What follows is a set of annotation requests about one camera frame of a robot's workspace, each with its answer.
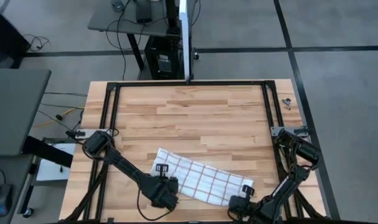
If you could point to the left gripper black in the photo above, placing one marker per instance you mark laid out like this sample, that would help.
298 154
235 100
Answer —
162 193

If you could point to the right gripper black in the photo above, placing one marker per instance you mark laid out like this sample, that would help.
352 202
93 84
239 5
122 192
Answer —
241 207

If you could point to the white checked kitchen towel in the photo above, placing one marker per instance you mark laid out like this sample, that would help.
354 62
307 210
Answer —
204 180

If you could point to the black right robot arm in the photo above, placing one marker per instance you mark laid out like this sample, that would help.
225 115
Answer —
285 186

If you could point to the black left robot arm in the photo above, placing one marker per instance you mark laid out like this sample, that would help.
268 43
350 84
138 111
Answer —
126 168

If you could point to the small black clip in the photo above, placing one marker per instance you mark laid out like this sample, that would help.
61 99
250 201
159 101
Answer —
287 102

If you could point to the white flat sheet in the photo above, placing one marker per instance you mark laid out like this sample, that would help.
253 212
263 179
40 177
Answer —
51 171

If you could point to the black computer tower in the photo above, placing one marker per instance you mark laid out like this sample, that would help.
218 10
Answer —
159 57

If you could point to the black desk foot bar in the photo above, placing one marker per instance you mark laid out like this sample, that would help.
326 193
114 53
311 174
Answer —
48 152

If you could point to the small black caster wheel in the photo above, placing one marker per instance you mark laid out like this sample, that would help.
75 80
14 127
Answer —
28 212
196 55

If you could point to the grey desk with black leg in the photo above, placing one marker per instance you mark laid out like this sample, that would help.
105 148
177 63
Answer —
126 26

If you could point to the large grey desk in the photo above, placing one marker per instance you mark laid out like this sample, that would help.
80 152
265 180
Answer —
14 109

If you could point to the black power adapter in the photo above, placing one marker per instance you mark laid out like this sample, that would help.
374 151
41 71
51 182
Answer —
143 11

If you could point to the black computer mouse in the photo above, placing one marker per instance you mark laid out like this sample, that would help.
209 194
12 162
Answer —
2 199

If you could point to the small grey desk device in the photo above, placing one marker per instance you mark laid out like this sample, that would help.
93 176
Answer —
117 4

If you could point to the black cabinet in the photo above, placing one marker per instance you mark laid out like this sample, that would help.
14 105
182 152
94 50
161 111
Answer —
5 40

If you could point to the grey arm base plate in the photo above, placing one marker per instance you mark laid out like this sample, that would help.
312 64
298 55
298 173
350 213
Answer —
276 130
83 133

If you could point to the black metal table frame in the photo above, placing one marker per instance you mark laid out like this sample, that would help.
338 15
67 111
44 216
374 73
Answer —
188 83

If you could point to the white upright camera post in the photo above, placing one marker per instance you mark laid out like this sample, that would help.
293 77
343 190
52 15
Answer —
185 46

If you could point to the black upright post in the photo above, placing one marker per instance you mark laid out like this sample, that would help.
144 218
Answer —
172 15

